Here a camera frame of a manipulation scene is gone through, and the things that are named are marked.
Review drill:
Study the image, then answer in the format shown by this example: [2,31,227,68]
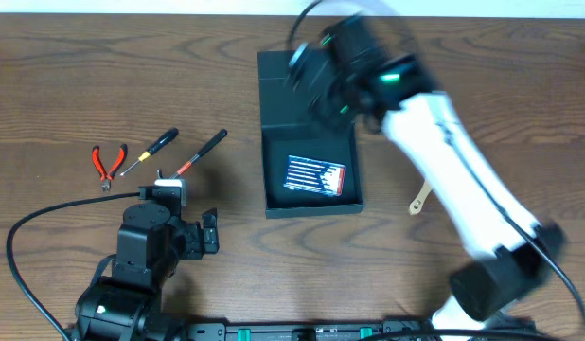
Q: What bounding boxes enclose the black red claw hammer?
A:
[169,129,228,179]

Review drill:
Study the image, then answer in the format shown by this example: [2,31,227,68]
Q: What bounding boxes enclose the black yellow screwdriver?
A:
[120,127,179,176]

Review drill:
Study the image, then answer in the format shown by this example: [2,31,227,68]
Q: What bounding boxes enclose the blue drill bit pack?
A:
[283,155,346,197]

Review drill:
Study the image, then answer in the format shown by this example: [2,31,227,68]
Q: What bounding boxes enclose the orange scraper wooden handle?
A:
[408,181,433,215]

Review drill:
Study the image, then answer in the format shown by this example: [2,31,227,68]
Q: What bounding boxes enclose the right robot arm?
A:
[287,15,565,331]

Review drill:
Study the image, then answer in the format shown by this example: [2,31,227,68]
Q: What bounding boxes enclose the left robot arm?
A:
[70,201,219,340]

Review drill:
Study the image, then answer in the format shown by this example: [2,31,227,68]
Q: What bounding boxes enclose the dark green open box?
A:
[257,51,364,219]

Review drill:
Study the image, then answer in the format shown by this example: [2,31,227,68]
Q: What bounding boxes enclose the right black cable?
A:
[287,0,585,332]

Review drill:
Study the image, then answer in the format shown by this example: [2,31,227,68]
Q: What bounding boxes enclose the black cable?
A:
[6,191,142,341]
[287,0,585,332]

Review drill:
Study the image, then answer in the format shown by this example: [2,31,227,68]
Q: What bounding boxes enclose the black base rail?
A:
[186,320,538,341]

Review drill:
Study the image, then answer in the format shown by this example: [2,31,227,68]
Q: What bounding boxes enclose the red handled pliers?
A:
[91,143,129,192]

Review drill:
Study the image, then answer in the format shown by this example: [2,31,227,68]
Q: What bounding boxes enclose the left black cable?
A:
[6,191,142,341]

